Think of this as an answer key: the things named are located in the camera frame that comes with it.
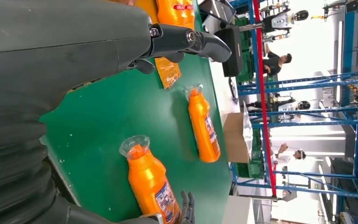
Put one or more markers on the printed paper sheet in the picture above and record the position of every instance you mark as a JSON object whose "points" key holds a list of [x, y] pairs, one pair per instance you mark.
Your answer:
{"points": [[247, 130]]}

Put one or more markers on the brown cardboard box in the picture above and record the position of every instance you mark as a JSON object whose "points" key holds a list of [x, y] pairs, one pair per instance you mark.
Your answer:
{"points": [[234, 139]]}

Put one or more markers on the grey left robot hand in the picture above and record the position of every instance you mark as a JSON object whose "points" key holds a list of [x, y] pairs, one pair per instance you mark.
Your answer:
{"points": [[58, 40]]}

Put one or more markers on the yellow taped cardboard mat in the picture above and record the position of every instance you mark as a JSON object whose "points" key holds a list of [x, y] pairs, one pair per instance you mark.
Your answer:
{"points": [[168, 74]]}

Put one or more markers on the white side table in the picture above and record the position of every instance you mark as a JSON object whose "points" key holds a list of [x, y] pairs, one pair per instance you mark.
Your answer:
{"points": [[237, 211]]}

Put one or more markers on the background humanoid robot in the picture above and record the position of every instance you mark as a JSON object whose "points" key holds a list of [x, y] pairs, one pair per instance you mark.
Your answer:
{"points": [[282, 21], [285, 105]]}

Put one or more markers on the white desk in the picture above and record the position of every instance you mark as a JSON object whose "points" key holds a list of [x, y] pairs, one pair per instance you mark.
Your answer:
{"points": [[220, 92]]}

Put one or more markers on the black carrying case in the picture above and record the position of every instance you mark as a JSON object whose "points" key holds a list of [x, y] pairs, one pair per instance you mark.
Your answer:
{"points": [[231, 52]]}

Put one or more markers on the red metal bar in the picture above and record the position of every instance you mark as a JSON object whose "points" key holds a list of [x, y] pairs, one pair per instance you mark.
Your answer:
{"points": [[264, 108]]}

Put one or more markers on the person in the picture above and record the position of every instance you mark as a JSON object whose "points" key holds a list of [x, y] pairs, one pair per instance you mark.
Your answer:
{"points": [[273, 63], [285, 156], [128, 2]]}

